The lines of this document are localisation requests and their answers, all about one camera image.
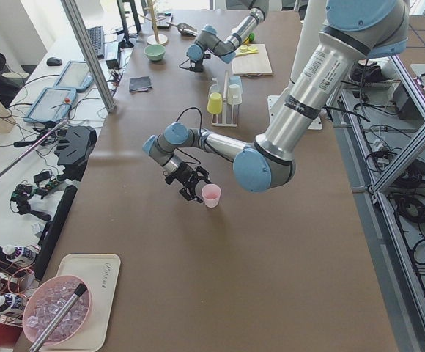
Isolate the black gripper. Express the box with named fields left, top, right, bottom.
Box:
left=189, top=55, right=205, bottom=72
left=170, top=161, right=212, bottom=203

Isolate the pink plastic cup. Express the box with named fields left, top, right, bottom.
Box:
left=202, top=183, right=221, bottom=208

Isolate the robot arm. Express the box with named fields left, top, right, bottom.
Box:
left=143, top=1, right=409, bottom=199
left=186, top=1, right=269, bottom=73

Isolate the grey cup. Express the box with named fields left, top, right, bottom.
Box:
left=208, top=84, right=222, bottom=101

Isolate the light blue cup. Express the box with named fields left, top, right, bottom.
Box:
left=229, top=75, right=242, bottom=87

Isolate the yellow cup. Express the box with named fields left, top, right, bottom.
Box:
left=207, top=92, right=223, bottom=114

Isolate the cream white cup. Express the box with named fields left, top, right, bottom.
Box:
left=227, top=84, right=243, bottom=106

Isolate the metal scoop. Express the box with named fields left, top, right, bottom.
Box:
left=167, top=21, right=198, bottom=37

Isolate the yellow plastic knife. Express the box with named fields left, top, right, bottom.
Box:
left=235, top=50, right=259, bottom=57

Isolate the green bowl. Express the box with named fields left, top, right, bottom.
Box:
left=144, top=44, right=166, bottom=62

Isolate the wooden mug tree stand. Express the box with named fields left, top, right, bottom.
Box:
left=138, top=0, right=169, bottom=45

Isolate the grey folded cloth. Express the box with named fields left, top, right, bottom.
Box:
left=129, top=76, right=152, bottom=92

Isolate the wooden cutting board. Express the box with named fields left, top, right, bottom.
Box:
left=232, top=44, right=273, bottom=76

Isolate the black box device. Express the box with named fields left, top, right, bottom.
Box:
left=104, top=41, right=120, bottom=70

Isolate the black keyboard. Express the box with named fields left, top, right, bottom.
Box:
left=86, top=26, right=105, bottom=59

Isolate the blue teach pendant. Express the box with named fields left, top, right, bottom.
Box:
left=23, top=87, right=77, bottom=123
left=54, top=61, right=93, bottom=92

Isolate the cream plastic tray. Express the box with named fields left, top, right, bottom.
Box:
left=23, top=254, right=121, bottom=351

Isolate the black computer mouse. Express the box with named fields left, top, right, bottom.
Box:
left=46, top=57, right=62, bottom=67

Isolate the metal rod tool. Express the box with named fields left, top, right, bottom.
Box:
left=29, top=283, right=87, bottom=352

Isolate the pink bowl of ice cubes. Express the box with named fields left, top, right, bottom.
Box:
left=22, top=275, right=92, bottom=346

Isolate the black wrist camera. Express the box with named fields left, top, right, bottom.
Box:
left=164, top=174, right=175, bottom=185

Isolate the black camera cable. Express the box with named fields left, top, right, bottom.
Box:
left=174, top=106, right=203, bottom=130

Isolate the white wire cup rack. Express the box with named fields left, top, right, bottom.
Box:
left=208, top=70, right=240, bottom=127

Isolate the aluminium frame post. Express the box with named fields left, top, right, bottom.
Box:
left=61, top=0, right=116, bottom=114

